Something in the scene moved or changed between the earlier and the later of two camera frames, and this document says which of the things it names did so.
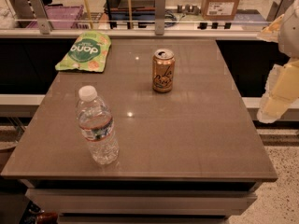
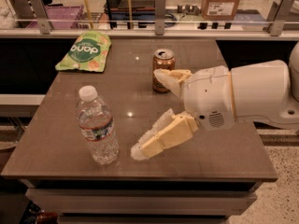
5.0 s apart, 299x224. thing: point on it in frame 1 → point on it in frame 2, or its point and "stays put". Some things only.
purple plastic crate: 60,12 stays put
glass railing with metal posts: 137,15 stays put
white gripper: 291,32 → 207,95
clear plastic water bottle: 96,125 stays put
